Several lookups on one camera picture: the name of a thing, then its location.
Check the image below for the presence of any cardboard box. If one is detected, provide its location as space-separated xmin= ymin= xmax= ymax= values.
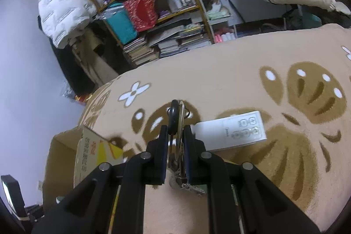
xmin=42 ymin=126 xmax=123 ymax=211

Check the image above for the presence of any bunch of keys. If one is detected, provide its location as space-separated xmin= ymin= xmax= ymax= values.
xmin=167 ymin=99 xmax=206 ymax=196

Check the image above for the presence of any plastic bag with toys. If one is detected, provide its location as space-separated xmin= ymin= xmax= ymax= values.
xmin=61 ymin=82 xmax=92 ymax=105

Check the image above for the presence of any black hanging coat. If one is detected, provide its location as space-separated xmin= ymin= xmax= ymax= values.
xmin=37 ymin=17 xmax=97 ymax=98

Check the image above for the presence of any beige brown patterned blanket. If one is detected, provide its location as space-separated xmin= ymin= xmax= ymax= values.
xmin=80 ymin=24 xmax=350 ymax=232

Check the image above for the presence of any beige hanging coat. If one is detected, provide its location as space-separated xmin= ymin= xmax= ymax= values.
xmin=72 ymin=29 xmax=118 ymax=87

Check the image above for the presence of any stack of books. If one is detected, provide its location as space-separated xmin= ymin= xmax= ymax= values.
xmin=123 ymin=36 xmax=159 ymax=66

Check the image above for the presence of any flat stack of papers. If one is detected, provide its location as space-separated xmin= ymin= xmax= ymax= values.
xmin=148 ymin=23 xmax=211 ymax=58

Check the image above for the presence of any teal bag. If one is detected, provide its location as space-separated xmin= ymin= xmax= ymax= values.
xmin=101 ymin=3 xmax=137 ymax=45

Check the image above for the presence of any white puffer jacket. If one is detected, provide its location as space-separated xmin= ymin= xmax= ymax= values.
xmin=38 ymin=0 xmax=97 ymax=49

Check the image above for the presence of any white metal cart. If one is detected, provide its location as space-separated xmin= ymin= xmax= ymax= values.
xmin=199 ymin=0 xmax=237 ymax=43

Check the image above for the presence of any wooden bookshelf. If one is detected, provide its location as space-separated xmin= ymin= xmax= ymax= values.
xmin=82 ymin=0 xmax=215 ymax=68

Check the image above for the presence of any red patterned gift bag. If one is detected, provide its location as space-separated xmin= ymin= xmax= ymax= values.
xmin=123 ymin=0 xmax=158 ymax=33

